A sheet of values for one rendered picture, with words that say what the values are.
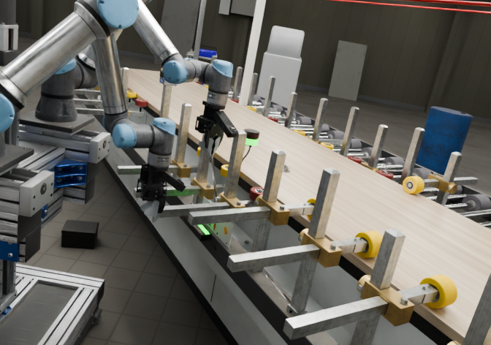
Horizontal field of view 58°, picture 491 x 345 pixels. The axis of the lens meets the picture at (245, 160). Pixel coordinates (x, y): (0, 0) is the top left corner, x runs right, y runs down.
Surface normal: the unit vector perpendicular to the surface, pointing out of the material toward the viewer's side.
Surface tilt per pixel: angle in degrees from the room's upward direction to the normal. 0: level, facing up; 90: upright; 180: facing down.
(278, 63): 90
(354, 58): 76
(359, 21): 90
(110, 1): 85
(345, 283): 90
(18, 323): 0
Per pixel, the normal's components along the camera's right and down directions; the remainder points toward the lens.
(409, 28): -0.05, 0.29
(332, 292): -0.85, 0.01
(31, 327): 0.18, -0.94
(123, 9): 0.68, 0.25
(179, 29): 0.00, 0.07
